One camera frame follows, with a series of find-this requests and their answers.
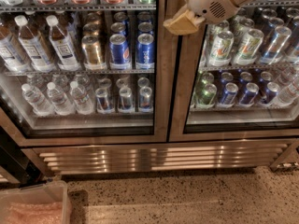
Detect red bull can middle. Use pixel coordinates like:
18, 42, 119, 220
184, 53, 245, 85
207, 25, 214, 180
119, 87, 135, 113

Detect silver blue can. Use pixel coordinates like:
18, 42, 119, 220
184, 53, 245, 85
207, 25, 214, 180
259, 26, 292, 64

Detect blue can lower right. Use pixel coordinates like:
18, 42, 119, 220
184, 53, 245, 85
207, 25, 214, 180
239, 82, 259, 105

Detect water bottle middle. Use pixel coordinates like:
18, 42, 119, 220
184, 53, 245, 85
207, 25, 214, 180
47, 82, 75, 116

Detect white green soda can right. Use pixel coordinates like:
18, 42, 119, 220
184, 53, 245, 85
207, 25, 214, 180
232, 29, 264, 65

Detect gold soda can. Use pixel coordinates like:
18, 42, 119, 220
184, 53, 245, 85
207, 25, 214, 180
81, 35, 107, 71

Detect tea bottle white label left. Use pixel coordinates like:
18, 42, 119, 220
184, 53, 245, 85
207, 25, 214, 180
0, 20, 32, 73

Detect blue pepsi can front left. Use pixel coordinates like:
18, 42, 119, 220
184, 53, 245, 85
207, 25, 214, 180
109, 34, 132, 70

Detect glass fridge door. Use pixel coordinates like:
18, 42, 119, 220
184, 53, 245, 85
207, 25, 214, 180
1, 0, 179, 147
170, 0, 299, 141

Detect tea bottle white label right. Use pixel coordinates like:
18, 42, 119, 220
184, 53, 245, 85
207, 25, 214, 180
46, 15, 80, 71

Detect tea bottle white label middle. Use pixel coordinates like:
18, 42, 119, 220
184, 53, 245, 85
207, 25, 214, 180
14, 15, 55, 72

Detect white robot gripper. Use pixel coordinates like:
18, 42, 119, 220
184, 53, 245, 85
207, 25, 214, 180
164, 0, 239, 35

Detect green soda can lower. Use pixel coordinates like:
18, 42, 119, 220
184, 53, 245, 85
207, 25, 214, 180
196, 83, 217, 107

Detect blue pepsi can front right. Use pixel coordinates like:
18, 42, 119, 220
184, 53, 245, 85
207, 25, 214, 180
136, 34, 154, 69

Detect blue pepsi can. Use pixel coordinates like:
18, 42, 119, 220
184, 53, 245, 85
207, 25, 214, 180
136, 34, 154, 69
109, 34, 132, 70

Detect blue can lower left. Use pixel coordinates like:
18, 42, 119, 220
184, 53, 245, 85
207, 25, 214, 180
218, 82, 238, 107

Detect steel fridge bottom grille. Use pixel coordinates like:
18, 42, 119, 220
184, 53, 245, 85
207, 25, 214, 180
23, 138, 298, 176

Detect tea bottle white label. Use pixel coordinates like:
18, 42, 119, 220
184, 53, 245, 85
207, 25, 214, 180
14, 15, 55, 72
46, 15, 80, 71
0, 20, 32, 73

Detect red bull can right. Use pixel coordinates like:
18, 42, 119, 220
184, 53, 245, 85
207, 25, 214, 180
138, 86, 153, 112

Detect water bottle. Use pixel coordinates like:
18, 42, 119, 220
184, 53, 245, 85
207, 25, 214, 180
70, 81, 94, 115
47, 82, 75, 116
21, 83, 54, 117

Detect clear plastic storage bin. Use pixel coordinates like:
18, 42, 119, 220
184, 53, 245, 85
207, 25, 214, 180
0, 181, 72, 224

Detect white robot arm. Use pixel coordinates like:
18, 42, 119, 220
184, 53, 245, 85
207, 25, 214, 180
164, 0, 253, 35

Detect water bottle left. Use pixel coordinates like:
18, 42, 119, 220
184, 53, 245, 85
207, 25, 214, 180
21, 83, 54, 117

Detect white green soda can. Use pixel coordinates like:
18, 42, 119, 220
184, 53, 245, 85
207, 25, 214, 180
232, 29, 264, 65
208, 31, 234, 67

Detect water bottle right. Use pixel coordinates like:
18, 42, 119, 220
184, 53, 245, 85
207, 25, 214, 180
70, 81, 94, 115

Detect red bull can left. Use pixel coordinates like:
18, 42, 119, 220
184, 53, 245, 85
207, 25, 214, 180
95, 88, 115, 114

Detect red bull can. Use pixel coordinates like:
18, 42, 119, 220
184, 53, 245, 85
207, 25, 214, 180
138, 86, 153, 112
95, 88, 115, 114
119, 87, 135, 113

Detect white green soda can left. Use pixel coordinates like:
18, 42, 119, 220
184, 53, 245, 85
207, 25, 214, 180
208, 31, 234, 67

